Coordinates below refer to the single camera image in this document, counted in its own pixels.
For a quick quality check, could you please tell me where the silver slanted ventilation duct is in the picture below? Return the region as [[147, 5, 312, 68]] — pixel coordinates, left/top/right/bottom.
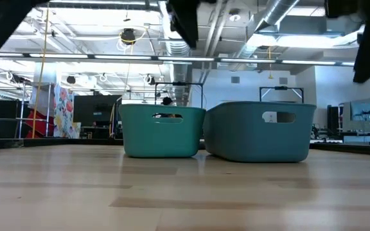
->
[[236, 0, 301, 64]]

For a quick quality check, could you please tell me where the yellow hanging cable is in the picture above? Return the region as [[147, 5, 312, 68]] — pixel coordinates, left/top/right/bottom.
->
[[31, 0, 50, 139]]

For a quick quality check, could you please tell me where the black speaker box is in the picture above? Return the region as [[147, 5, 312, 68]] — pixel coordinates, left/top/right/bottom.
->
[[327, 105, 340, 132]]

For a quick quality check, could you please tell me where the silver spiral ventilation duct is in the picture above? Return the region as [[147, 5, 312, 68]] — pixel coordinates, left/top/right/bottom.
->
[[158, 0, 195, 105]]

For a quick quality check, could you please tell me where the blue teal plastic bin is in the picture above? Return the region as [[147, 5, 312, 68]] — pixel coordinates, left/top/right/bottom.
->
[[203, 101, 317, 163]]

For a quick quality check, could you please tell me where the black screen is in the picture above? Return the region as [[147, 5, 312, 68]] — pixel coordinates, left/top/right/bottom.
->
[[73, 94, 123, 128]]

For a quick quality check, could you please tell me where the person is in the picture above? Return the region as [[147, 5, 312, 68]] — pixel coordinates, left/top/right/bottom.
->
[[154, 96, 183, 119]]

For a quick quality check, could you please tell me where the green teal plastic bin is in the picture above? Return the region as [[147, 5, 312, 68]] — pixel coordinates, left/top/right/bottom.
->
[[118, 103, 207, 158]]

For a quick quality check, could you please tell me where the floral patterned panel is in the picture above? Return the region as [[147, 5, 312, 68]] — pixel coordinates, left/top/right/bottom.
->
[[53, 83, 82, 139]]

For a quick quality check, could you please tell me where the metal rack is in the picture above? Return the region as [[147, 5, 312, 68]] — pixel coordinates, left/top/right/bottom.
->
[[17, 81, 53, 139]]

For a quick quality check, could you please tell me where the long ceiling light strip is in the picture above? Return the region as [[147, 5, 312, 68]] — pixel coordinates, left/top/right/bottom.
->
[[0, 52, 218, 64], [218, 58, 356, 67]]

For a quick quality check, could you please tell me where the red slanted board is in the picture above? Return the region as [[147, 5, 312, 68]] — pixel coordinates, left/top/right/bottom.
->
[[23, 110, 56, 139]]

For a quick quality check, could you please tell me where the black aluminium table frame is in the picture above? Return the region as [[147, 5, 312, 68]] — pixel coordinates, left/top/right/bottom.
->
[[0, 137, 370, 157]]

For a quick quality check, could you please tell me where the grey monitor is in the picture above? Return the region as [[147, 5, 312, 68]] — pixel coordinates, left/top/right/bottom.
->
[[350, 101, 370, 123]]

